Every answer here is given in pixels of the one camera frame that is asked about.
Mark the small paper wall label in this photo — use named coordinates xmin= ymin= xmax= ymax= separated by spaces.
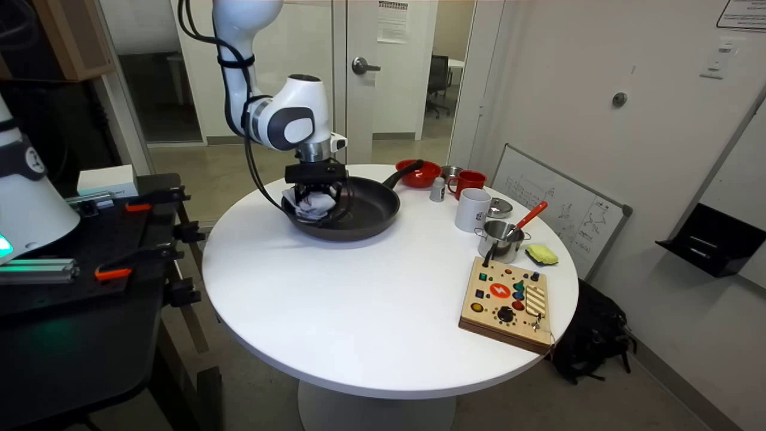
xmin=698 ymin=39 xmax=737 ymax=85

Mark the black cart clamp knob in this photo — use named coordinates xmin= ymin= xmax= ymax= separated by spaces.
xmin=164 ymin=279 xmax=201 ymax=308
xmin=171 ymin=221 xmax=206 ymax=246

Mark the white paper notice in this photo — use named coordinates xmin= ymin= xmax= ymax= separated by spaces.
xmin=373 ymin=0 xmax=414 ymax=46

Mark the small metal saucepan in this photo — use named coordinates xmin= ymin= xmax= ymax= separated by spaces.
xmin=476 ymin=219 xmax=534 ymax=268

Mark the red mug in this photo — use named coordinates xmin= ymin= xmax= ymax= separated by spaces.
xmin=447 ymin=168 xmax=489 ymax=201

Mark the black backpack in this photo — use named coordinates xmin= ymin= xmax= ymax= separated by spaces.
xmin=549 ymin=279 xmax=639 ymax=385

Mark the yellow green sponge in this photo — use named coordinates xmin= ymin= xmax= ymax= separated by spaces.
xmin=523 ymin=243 xmax=560 ymax=268

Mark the orange-handled black bar clamp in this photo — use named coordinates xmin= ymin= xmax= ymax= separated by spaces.
xmin=93 ymin=243 xmax=188 ymax=286
xmin=68 ymin=188 xmax=195 ymax=219

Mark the wooden wall cabinet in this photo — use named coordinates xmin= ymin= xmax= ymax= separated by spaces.
xmin=32 ymin=0 xmax=118 ymax=85

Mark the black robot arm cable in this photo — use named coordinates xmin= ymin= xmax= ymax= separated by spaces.
xmin=176 ymin=0 xmax=298 ymax=216

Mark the red bowl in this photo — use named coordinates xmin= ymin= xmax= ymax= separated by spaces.
xmin=396 ymin=159 xmax=443 ymax=191

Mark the black robot cart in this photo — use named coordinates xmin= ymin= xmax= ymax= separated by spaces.
xmin=0 ymin=170 xmax=225 ymax=431

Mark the leaning whiteboard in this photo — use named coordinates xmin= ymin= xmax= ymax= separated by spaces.
xmin=489 ymin=141 xmax=634 ymax=283

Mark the black wall tray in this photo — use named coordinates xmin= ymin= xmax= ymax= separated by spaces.
xmin=657 ymin=201 xmax=766 ymax=281

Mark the white mug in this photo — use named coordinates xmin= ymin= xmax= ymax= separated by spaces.
xmin=456 ymin=188 xmax=491 ymax=234

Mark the silver aluminium rail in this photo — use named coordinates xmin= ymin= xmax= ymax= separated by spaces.
xmin=0 ymin=257 xmax=80 ymax=287

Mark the white cardboard box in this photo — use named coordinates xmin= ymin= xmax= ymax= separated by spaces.
xmin=74 ymin=162 xmax=141 ymax=201

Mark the metal door handle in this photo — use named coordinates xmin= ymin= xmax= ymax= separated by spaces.
xmin=351 ymin=55 xmax=383 ymax=79

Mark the black frying pan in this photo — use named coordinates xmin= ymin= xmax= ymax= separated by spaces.
xmin=281 ymin=159 xmax=426 ymax=245

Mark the orange-handled kitchen utensil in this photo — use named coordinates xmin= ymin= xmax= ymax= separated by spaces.
xmin=501 ymin=198 xmax=553 ymax=246

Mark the wooden busy board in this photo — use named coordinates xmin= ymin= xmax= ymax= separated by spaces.
xmin=458 ymin=257 xmax=558 ymax=355

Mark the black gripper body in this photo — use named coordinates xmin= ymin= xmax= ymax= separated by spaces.
xmin=294 ymin=155 xmax=351 ymax=195

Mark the small silver metal cup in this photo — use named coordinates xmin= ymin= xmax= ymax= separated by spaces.
xmin=487 ymin=197 xmax=516 ymax=222

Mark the framed wall sign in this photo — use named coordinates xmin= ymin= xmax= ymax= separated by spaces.
xmin=714 ymin=0 xmax=766 ymax=33

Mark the white door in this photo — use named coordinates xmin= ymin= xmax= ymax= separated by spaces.
xmin=342 ymin=0 xmax=443 ymax=162

